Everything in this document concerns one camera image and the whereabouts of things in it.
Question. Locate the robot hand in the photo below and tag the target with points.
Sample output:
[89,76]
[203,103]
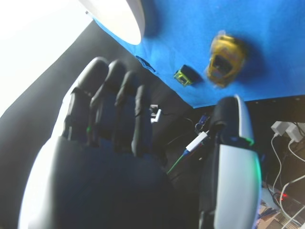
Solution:
[95,186]

